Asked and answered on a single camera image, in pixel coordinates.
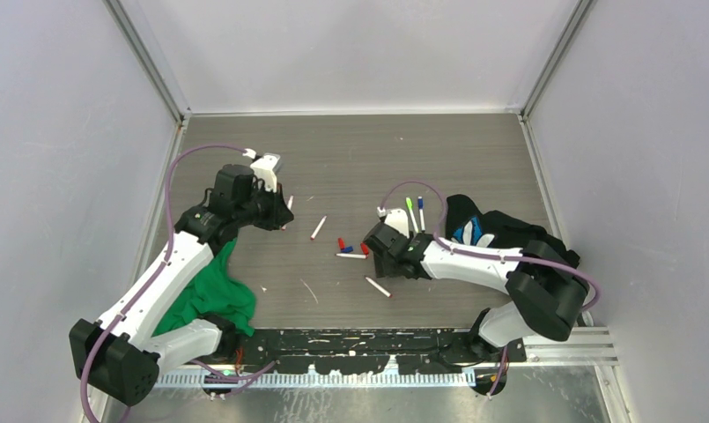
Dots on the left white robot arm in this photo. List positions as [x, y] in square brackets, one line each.
[120, 354]

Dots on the black daisy cloth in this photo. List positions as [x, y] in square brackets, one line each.
[466, 224]

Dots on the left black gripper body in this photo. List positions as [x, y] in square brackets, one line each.
[266, 208]

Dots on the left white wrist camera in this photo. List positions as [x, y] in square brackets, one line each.
[265, 167]

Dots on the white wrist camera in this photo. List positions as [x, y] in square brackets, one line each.
[265, 167]
[397, 218]

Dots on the green cloth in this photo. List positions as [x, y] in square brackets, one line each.
[212, 291]

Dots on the green white pen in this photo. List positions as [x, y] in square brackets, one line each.
[413, 221]

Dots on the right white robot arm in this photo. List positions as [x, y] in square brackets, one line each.
[546, 295]

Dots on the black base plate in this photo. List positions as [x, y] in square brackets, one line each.
[423, 351]

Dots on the slotted cable duct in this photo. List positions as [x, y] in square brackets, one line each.
[194, 378]

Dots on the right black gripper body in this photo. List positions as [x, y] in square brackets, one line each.
[385, 267]

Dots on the blue capped white pen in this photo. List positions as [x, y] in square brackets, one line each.
[421, 214]

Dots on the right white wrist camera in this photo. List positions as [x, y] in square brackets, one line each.
[397, 218]

